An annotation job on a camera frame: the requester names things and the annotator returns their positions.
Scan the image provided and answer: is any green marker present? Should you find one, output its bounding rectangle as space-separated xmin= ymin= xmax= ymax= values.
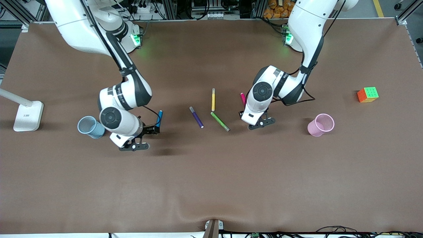
xmin=211 ymin=112 xmax=230 ymax=132

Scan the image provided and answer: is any purple marker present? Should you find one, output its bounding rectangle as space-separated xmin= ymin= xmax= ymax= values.
xmin=189 ymin=106 xmax=204 ymax=129

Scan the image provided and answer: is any blue mesh cup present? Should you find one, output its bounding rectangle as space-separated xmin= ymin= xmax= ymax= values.
xmin=77 ymin=116 xmax=105 ymax=139

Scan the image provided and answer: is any pink mesh cup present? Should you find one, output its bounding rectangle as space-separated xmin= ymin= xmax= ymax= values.
xmin=307 ymin=113 xmax=335 ymax=137

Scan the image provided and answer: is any orange snack bag pile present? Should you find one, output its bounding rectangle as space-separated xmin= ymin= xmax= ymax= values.
xmin=263 ymin=0 xmax=299 ymax=19

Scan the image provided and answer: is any white desk lamp stand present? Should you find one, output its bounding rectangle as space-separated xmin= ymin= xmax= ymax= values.
xmin=0 ymin=88 xmax=44 ymax=132

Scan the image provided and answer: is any aluminium rack with wiring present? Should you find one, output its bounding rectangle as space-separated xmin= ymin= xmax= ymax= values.
xmin=162 ymin=0 xmax=265 ymax=20

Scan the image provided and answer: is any white power strip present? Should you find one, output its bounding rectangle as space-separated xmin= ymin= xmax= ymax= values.
xmin=131 ymin=3 xmax=161 ymax=14

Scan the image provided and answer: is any colourful puzzle cube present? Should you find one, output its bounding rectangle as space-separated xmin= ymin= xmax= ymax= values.
xmin=357 ymin=87 xmax=379 ymax=103

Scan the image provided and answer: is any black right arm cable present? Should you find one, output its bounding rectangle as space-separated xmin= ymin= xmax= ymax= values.
xmin=84 ymin=0 xmax=160 ymax=121

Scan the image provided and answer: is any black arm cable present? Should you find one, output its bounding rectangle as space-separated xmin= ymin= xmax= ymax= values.
xmin=272 ymin=0 xmax=346 ymax=107
xmin=84 ymin=0 xmax=160 ymax=121

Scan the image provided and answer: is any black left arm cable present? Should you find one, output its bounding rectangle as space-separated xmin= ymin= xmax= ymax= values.
xmin=272 ymin=0 xmax=346 ymax=107

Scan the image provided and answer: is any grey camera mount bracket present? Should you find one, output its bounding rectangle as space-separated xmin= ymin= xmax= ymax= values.
xmin=202 ymin=219 xmax=224 ymax=238

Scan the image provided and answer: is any aluminium frame rail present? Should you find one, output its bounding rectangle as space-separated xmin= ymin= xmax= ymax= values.
xmin=395 ymin=0 xmax=423 ymax=26
xmin=0 ymin=0 xmax=45 ymax=33

